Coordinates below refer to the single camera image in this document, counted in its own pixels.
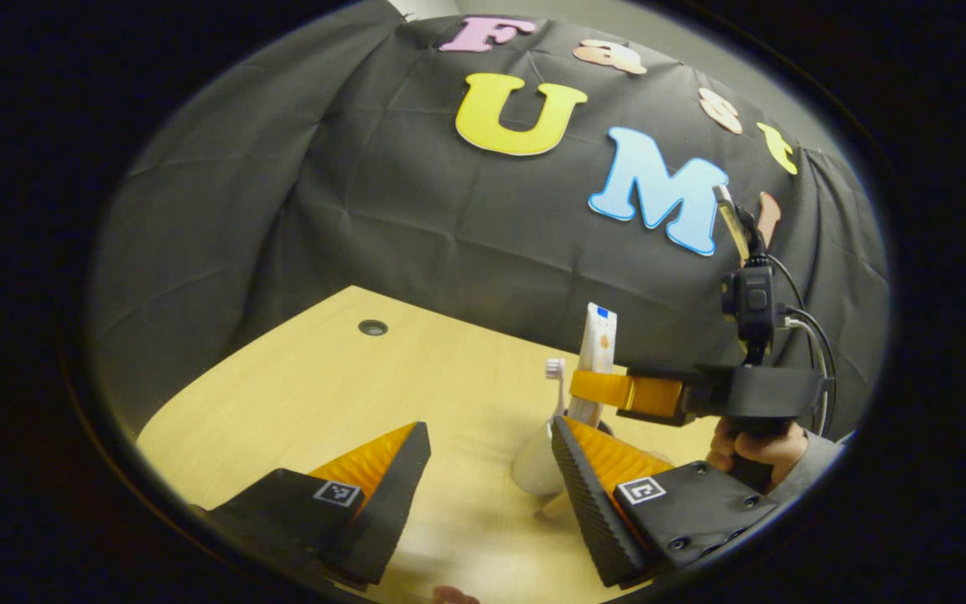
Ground white toothpaste tube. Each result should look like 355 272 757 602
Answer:
567 302 618 424

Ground white toothbrush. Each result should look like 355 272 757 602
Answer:
545 358 568 424

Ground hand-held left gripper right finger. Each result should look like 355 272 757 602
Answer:
552 415 782 588

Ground light wooden desktop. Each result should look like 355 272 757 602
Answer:
138 285 723 604

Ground white cup with handle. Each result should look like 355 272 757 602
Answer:
510 419 572 521

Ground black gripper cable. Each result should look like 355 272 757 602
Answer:
768 252 838 437

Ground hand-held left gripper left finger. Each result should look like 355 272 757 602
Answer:
198 421 432 588

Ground black backdrop cloth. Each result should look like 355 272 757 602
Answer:
91 0 891 437

